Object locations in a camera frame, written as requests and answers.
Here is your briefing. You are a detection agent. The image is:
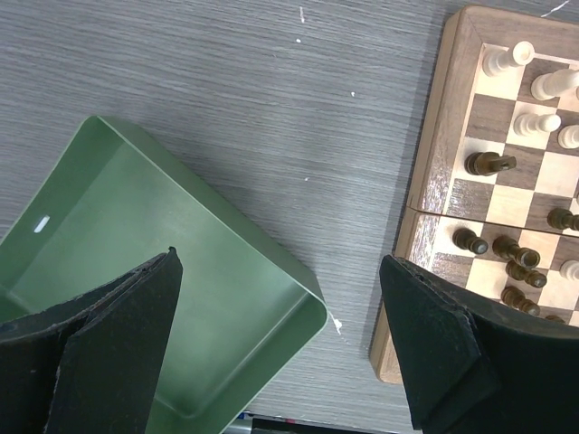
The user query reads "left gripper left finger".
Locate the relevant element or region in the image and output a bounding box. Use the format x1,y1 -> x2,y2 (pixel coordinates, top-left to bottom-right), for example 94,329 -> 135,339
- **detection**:
1,248 -> 183,433

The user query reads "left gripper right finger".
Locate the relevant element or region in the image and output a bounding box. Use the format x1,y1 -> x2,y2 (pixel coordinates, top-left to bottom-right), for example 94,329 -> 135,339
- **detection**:
379,255 -> 578,430

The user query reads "dark chess piece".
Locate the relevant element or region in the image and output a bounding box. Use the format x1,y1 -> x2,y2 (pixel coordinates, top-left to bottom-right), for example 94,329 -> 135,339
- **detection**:
492,235 -> 541,269
501,286 -> 540,316
506,260 -> 547,288
452,228 -> 489,255

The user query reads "white pawn mid board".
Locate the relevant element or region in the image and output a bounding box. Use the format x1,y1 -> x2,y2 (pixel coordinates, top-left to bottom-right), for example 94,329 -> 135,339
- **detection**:
559,259 -> 579,281

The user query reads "wooden chess board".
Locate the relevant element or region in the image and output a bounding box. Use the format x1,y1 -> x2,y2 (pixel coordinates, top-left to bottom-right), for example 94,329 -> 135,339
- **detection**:
368,4 -> 579,385

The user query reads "green plastic tray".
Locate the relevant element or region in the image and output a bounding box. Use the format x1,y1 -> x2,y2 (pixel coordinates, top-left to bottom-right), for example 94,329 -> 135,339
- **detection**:
1,116 -> 327,433

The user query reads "dark bishop left edge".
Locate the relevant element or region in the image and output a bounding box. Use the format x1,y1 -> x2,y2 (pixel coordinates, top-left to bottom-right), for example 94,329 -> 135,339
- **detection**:
464,152 -> 517,175

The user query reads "white pawn second row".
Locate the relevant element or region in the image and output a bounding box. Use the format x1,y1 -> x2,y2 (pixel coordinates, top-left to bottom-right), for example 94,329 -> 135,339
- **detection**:
513,113 -> 562,137

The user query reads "white knight piece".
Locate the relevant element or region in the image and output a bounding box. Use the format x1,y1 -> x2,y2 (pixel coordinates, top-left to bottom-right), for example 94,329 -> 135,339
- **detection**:
531,69 -> 578,100

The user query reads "white rook corner piece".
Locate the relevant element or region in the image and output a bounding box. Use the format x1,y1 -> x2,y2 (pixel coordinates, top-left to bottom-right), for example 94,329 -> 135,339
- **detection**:
482,41 -> 536,77

